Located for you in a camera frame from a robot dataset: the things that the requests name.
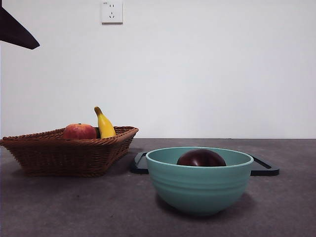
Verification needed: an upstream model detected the dark purple plum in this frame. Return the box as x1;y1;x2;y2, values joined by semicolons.
176;149;227;167

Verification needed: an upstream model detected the teal ribbed bowl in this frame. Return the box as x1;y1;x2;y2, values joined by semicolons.
146;147;254;217

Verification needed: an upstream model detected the red yellow apple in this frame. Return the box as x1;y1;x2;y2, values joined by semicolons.
62;123;97;140

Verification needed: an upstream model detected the yellow banana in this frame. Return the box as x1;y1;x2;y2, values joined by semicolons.
94;106;117;139

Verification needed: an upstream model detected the brown wicker basket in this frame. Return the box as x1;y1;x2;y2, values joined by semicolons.
0;126;139;177

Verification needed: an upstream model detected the black rectangular tray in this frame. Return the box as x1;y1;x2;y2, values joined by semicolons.
129;152;280;176

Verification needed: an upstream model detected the white wall socket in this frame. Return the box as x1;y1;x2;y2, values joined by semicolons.
101;0;123;25

